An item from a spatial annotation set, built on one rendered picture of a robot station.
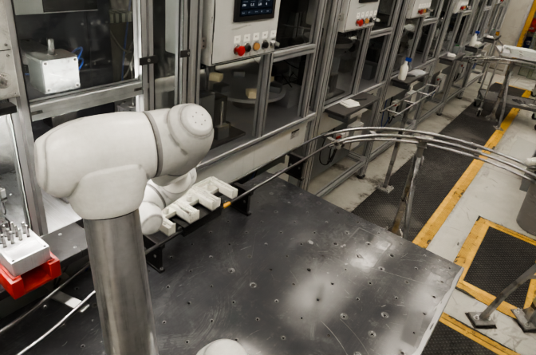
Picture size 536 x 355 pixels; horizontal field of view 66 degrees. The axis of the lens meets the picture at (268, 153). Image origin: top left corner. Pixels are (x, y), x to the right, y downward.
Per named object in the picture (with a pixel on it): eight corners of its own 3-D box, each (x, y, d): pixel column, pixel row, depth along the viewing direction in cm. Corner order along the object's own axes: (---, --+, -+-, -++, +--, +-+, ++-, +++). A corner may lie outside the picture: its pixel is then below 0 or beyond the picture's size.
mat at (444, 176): (415, 264, 277) (415, 262, 276) (338, 224, 306) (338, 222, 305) (533, 91, 708) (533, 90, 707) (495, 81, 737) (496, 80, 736)
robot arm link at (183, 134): (188, 124, 96) (129, 132, 89) (214, 84, 82) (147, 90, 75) (206, 176, 93) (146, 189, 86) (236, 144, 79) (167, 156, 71)
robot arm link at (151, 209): (114, 224, 134) (146, 199, 142) (145, 247, 126) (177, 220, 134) (104, 201, 127) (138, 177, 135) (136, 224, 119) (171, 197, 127)
